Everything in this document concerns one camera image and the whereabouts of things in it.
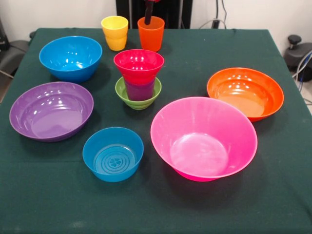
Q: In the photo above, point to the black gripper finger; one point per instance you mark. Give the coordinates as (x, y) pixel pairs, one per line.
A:
(148, 14)

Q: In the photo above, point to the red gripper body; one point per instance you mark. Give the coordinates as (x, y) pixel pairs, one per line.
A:
(153, 0)

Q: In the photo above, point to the red plastic bowl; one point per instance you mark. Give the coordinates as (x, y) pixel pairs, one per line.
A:
(139, 68)

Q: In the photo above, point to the purple plastic cup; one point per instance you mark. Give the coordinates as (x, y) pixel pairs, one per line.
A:
(140, 92)

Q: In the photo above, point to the pink plastic bowl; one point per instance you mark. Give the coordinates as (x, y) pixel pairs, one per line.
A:
(202, 146)

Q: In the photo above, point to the orange plastic cup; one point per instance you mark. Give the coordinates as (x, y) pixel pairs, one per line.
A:
(150, 39)

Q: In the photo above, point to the yellow plastic cup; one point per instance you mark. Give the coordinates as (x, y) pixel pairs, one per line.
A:
(114, 36)

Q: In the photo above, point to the green plastic bowl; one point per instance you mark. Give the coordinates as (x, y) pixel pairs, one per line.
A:
(141, 104)

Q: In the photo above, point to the large blue plastic bowl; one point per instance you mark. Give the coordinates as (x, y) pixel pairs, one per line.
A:
(70, 63)

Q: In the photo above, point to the orange plastic bowl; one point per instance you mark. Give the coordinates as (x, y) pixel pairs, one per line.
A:
(243, 95)

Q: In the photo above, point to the purple plastic bowl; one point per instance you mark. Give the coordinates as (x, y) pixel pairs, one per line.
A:
(48, 114)

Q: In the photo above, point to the black chair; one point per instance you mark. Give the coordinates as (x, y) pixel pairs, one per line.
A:
(12, 53)

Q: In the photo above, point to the small blue plastic bowl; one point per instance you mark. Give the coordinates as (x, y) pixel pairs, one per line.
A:
(112, 158)

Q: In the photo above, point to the dark green tablecloth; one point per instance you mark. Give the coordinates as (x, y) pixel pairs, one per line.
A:
(156, 207)

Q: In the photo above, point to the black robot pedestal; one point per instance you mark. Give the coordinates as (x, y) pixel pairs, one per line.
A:
(170, 12)

